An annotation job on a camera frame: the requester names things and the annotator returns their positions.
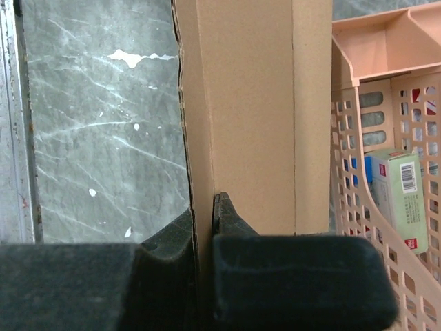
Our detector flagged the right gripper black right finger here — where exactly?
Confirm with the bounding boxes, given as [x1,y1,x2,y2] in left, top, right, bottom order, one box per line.
[212,192,399,330]

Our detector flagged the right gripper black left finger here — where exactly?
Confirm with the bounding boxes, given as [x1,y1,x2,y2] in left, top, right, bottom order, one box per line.
[1,211,197,330]

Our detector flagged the cardboard box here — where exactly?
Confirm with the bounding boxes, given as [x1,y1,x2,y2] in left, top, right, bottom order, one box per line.
[172,1,333,330]

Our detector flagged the green boxed item in organizer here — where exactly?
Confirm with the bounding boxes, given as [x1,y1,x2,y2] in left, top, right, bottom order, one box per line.
[365,148,429,254]

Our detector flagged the peach plastic file organizer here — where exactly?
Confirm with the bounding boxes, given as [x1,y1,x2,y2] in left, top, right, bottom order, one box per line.
[331,2,440,330]

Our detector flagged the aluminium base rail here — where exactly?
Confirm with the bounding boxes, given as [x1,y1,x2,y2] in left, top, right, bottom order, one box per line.
[1,1,43,244]

